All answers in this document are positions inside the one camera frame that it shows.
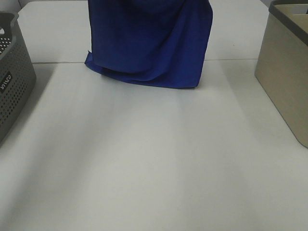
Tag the blue microfibre towel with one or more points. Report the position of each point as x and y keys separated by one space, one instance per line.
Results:
x=159 y=43

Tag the beige storage bin grey rim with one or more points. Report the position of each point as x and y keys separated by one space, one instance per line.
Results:
x=282 y=66

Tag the grey perforated plastic basket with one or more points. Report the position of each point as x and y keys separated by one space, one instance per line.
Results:
x=17 y=75

